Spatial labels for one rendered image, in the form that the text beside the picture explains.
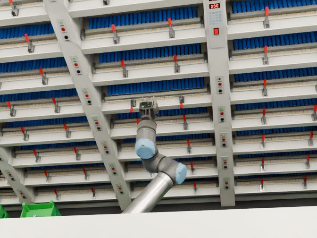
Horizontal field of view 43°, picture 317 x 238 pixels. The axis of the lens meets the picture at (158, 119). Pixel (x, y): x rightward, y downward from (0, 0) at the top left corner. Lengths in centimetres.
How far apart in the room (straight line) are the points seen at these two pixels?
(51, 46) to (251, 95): 105
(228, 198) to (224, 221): 205
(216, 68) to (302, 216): 135
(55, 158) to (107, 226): 191
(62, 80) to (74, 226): 147
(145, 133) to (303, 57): 85
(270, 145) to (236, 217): 173
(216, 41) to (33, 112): 111
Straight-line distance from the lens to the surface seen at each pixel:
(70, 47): 202
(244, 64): 204
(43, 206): 271
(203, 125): 229
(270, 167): 260
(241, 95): 216
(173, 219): 75
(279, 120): 232
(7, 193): 314
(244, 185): 275
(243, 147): 244
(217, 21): 187
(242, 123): 230
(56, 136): 249
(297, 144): 247
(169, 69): 205
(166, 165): 184
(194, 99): 216
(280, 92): 218
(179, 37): 192
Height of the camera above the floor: 234
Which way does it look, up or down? 42 degrees down
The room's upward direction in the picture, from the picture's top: 12 degrees counter-clockwise
